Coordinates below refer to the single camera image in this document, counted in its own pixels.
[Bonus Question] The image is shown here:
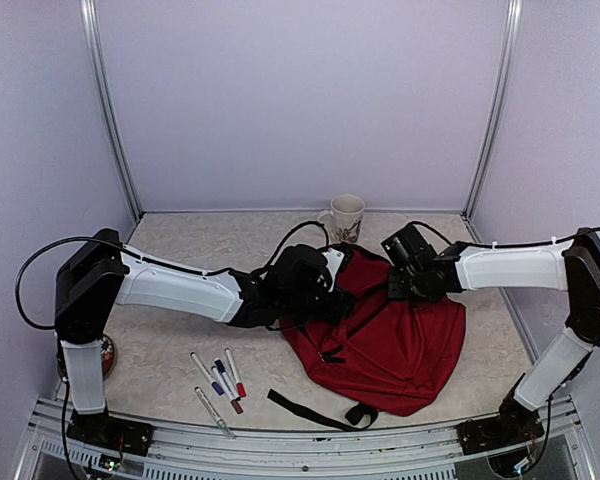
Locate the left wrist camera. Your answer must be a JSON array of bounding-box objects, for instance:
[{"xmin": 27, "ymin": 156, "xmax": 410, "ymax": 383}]
[{"xmin": 322, "ymin": 247, "xmax": 346, "ymax": 283}]

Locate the clear silver pen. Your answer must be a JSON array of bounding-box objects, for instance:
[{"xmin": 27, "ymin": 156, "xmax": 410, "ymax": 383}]
[{"xmin": 194, "ymin": 386, "xmax": 236, "ymax": 439}]

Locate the left aluminium frame post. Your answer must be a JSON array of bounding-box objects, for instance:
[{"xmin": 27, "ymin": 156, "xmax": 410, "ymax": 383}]
[{"xmin": 79, "ymin": 0, "xmax": 144, "ymax": 225}]

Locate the red cap marker short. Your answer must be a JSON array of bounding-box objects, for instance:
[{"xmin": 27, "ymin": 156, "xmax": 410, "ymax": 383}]
[{"xmin": 211, "ymin": 366, "xmax": 243, "ymax": 415}]

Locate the blue cap white marker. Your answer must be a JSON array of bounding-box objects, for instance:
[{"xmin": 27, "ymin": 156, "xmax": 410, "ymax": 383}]
[{"xmin": 190, "ymin": 352, "xmax": 224, "ymax": 396}]

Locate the front aluminium rail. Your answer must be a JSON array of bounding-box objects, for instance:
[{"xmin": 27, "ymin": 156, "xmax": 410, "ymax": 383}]
[{"xmin": 6, "ymin": 397, "xmax": 600, "ymax": 479}]

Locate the aluminium frame post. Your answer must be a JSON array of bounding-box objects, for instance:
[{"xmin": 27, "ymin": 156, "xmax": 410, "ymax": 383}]
[
  {"xmin": 79, "ymin": 0, "xmax": 144, "ymax": 225},
  {"xmin": 462, "ymin": 0, "xmax": 524, "ymax": 223}
]

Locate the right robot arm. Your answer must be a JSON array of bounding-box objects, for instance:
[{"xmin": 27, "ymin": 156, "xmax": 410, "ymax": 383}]
[{"xmin": 381, "ymin": 221, "xmax": 600, "ymax": 444}]

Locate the white patterned ceramic mug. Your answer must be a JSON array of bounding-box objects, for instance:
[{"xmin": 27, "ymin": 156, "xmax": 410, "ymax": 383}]
[{"xmin": 316, "ymin": 194, "xmax": 365, "ymax": 244}]

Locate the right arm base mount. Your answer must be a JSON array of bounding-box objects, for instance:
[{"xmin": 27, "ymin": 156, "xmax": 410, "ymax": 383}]
[{"xmin": 456, "ymin": 416, "xmax": 545, "ymax": 455}]

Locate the dark blue cap marker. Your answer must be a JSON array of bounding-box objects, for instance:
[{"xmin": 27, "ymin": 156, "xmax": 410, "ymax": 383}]
[{"xmin": 214, "ymin": 358, "xmax": 240, "ymax": 400}]

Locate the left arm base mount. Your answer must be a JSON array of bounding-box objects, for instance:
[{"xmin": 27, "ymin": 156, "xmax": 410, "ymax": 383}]
[{"xmin": 66, "ymin": 417, "xmax": 154, "ymax": 457}]

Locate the red cap marker long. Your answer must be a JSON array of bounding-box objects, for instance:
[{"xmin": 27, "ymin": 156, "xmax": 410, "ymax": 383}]
[{"xmin": 225, "ymin": 348, "xmax": 246, "ymax": 398}]

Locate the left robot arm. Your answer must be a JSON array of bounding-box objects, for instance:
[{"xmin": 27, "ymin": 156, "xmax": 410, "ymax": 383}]
[{"xmin": 54, "ymin": 229, "xmax": 354, "ymax": 445}]

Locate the red floral lacquer dish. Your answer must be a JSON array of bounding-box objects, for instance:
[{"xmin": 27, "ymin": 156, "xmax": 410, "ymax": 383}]
[{"xmin": 100, "ymin": 334, "xmax": 116, "ymax": 378}]

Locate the right aluminium frame post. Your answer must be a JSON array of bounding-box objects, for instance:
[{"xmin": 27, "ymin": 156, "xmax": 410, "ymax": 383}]
[{"xmin": 462, "ymin": 0, "xmax": 524, "ymax": 223}]

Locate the red backpack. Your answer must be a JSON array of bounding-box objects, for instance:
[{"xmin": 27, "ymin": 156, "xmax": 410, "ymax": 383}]
[{"xmin": 267, "ymin": 244, "xmax": 466, "ymax": 431}]

